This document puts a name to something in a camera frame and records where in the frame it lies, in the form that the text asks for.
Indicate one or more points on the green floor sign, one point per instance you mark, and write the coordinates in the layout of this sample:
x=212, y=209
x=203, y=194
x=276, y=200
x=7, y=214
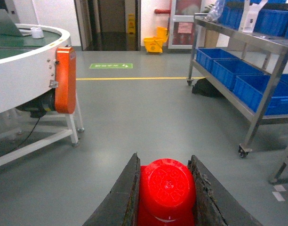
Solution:
x=111, y=66

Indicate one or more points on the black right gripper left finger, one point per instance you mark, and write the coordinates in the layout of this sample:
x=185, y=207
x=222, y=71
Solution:
x=120, y=206

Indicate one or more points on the white round conveyor table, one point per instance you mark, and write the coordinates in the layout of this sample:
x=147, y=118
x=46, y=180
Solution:
x=27, y=94

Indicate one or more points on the yellow mop bucket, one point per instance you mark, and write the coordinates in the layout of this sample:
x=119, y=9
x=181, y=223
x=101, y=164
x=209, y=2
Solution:
x=155, y=44

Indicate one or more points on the blue bin on cart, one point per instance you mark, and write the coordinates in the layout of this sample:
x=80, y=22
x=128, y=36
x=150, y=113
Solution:
x=226, y=71

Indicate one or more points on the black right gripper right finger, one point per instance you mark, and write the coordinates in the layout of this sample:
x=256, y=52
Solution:
x=215, y=206

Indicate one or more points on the red toy block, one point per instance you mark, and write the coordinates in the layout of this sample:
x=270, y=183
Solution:
x=167, y=194

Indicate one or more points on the yellow wet floor sign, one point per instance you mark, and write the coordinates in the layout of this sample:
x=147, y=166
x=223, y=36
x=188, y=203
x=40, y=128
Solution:
x=131, y=24

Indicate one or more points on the orange motor cover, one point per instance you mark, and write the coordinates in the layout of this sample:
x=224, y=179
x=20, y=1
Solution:
x=65, y=93

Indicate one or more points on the black bag on floor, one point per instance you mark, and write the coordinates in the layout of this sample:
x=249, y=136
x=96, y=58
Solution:
x=205, y=88

